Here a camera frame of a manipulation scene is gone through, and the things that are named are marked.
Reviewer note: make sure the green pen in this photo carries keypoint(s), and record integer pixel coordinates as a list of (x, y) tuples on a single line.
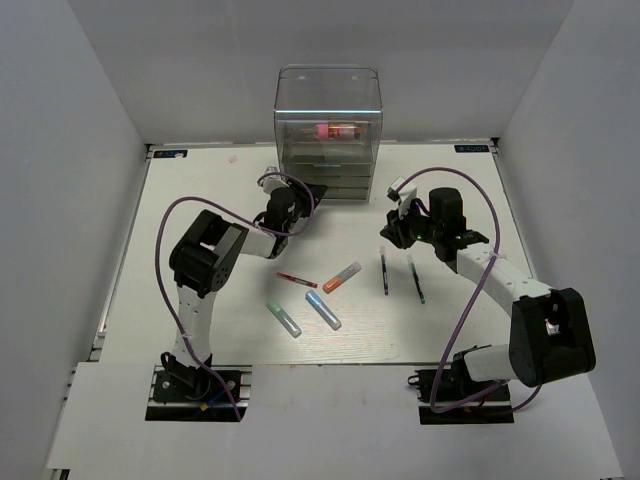
[(416, 279)]

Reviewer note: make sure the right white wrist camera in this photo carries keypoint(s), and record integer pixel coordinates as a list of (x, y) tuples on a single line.
[(402, 192)]

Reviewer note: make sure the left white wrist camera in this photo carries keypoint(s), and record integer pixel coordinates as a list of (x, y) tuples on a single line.
[(271, 180)]

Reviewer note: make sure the red pen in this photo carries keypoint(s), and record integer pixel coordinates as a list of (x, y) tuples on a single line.
[(297, 280)]

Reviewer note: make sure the blue capped highlighter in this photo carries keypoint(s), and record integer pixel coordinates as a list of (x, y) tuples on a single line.
[(323, 310)]

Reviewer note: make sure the pink capped glue tube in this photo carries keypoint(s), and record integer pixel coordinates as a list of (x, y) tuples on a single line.
[(337, 131)]

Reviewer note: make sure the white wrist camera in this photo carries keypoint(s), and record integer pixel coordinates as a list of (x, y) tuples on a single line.
[(271, 180), (402, 192)]

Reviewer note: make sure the green capped highlighter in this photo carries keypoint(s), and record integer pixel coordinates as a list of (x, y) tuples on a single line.
[(284, 318)]

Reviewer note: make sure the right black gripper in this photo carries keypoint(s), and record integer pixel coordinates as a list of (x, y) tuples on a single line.
[(396, 229)]

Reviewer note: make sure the orange capped highlighter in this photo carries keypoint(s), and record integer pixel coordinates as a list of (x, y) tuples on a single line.
[(340, 278)]

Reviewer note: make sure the purple pen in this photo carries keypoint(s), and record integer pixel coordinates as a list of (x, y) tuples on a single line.
[(384, 270)]

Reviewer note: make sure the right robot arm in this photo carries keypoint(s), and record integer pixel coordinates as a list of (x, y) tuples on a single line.
[(549, 333)]

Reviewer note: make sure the clear acrylic drawer organizer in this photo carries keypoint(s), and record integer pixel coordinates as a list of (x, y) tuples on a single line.
[(328, 122)]

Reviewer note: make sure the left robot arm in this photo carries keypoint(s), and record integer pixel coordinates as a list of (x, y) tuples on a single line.
[(205, 255)]

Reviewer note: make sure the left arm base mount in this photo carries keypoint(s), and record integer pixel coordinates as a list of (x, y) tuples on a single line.
[(170, 400)]

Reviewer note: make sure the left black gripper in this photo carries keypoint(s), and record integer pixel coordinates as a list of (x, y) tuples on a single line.
[(302, 192)]

